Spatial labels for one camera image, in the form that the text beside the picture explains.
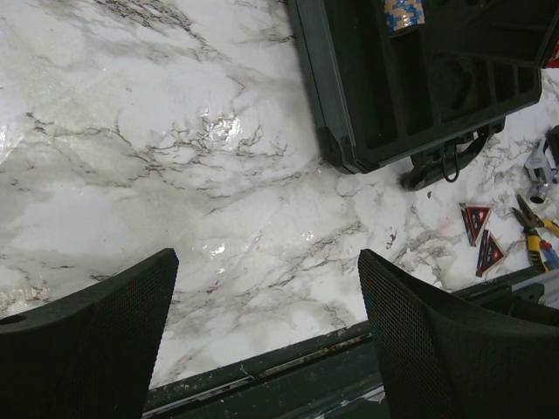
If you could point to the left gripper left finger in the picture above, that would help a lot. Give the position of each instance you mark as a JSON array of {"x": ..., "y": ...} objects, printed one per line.
[{"x": 92, "y": 353}]

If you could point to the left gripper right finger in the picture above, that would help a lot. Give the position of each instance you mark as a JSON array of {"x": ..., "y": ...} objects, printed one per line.
[{"x": 443, "y": 357}]

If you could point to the black poker set case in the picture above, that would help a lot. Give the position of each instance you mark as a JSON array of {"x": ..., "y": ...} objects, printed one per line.
[{"x": 433, "y": 92}]

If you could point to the lower triangular red black card box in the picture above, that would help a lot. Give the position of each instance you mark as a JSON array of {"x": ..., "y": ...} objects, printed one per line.
[{"x": 490, "y": 254}]

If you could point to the triangular red black card box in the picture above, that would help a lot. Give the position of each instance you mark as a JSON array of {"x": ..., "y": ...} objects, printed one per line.
[
  {"x": 490, "y": 254},
  {"x": 475, "y": 218}
]

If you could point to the upper triangular red black card box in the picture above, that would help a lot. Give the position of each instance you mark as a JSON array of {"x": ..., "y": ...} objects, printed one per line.
[{"x": 475, "y": 218}]

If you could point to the small red blue screwdriver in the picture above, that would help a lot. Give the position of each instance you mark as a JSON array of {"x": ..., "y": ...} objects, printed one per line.
[{"x": 552, "y": 258}]

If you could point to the dark metal cylinder rod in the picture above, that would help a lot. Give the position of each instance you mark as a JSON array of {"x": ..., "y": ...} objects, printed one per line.
[{"x": 552, "y": 137}]

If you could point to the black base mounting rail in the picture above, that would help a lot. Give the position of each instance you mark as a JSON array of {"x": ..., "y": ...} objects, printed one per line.
[{"x": 335, "y": 375}]

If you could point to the yellow handled pliers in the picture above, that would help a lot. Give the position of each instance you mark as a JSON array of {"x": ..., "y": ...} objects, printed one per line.
[{"x": 531, "y": 224}]

